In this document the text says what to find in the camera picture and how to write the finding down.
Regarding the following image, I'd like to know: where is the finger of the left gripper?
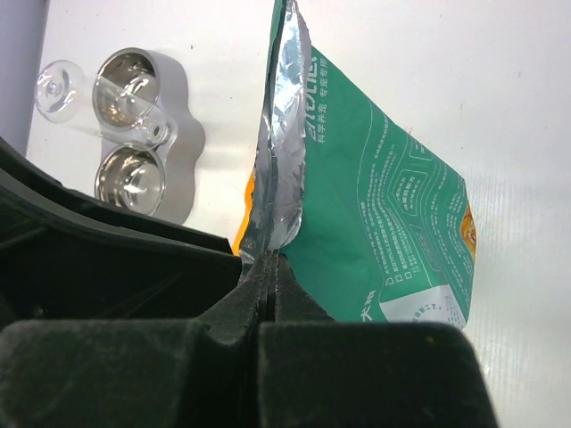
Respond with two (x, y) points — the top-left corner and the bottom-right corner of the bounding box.
(1, 143), (241, 320)

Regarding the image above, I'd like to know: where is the green pet food bag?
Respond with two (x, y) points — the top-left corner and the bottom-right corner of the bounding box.
(239, 1), (476, 328)

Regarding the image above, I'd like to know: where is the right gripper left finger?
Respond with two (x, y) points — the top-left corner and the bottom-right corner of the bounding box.
(1, 254), (273, 427)

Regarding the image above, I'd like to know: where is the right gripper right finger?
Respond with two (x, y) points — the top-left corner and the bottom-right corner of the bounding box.
(257, 256), (498, 427)

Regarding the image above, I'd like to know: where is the yellow plastic scoop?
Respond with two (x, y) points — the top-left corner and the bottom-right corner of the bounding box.
(232, 171), (255, 256)

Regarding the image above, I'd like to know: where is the grey double bowl feeder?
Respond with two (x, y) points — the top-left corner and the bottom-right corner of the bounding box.
(94, 47), (205, 225)

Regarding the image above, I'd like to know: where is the clear plastic water bottle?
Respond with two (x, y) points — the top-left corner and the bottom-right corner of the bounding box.
(35, 60), (178, 148)

